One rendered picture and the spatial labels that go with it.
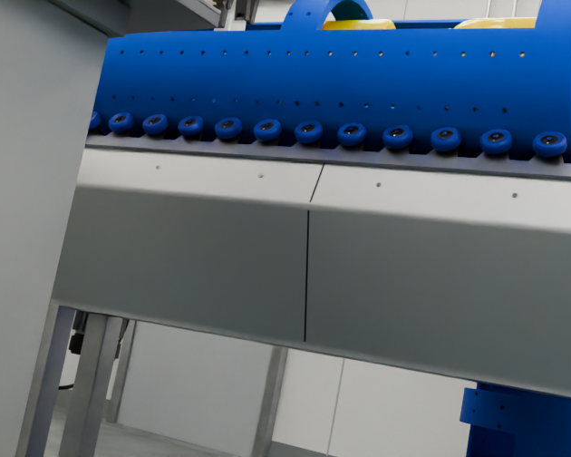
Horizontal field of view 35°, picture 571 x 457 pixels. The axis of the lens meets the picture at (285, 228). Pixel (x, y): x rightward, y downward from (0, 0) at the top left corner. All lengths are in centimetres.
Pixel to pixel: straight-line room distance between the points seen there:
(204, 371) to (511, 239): 451
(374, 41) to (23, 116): 57
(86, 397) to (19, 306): 70
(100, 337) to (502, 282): 82
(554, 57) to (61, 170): 67
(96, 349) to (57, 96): 76
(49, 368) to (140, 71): 54
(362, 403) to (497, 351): 384
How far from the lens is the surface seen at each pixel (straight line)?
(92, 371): 177
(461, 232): 127
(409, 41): 138
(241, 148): 148
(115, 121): 164
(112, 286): 160
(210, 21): 118
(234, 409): 550
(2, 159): 106
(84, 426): 177
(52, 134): 111
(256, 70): 149
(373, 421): 507
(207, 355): 566
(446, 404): 490
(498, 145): 131
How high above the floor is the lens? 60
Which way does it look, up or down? 8 degrees up
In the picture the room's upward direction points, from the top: 11 degrees clockwise
